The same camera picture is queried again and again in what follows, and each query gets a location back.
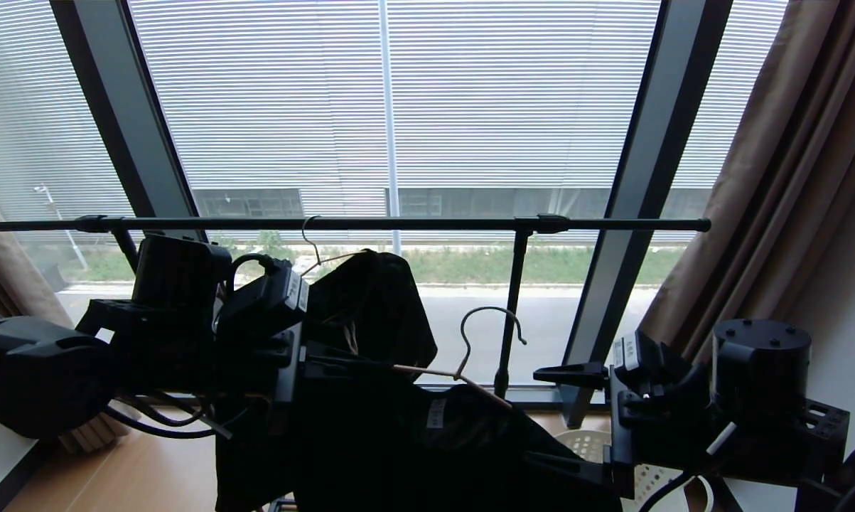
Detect black clothes rack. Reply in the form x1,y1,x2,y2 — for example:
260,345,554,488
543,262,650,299
0,212,712,512

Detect brown curtain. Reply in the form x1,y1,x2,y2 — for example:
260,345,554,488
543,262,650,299
0,178,141,456
637,0,855,367

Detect white laundry basket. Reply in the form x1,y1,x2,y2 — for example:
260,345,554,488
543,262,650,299
554,428,716,512

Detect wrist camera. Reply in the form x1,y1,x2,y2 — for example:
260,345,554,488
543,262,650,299
611,329,692,400
216,254,312,336

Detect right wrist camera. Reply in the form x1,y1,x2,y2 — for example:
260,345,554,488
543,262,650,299
611,329,692,400

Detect pink clothes hanger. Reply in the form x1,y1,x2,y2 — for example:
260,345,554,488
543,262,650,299
390,306,529,413
296,215,372,279

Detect black garment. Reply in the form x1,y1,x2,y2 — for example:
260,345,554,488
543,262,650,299
303,248,439,388
213,359,625,512

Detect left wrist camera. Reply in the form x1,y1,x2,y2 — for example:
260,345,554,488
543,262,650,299
216,254,312,336

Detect window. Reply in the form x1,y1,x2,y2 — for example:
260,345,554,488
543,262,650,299
0,0,789,410

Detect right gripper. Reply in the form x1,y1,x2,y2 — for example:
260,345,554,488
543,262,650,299
523,362,714,500

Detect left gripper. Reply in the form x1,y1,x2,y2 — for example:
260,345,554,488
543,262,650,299
253,322,311,436

